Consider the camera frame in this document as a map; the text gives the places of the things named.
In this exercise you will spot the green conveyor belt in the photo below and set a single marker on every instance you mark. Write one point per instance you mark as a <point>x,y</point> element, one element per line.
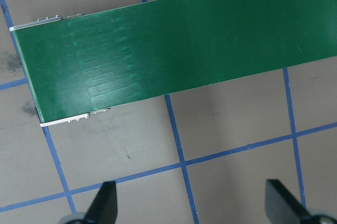
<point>168,45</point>

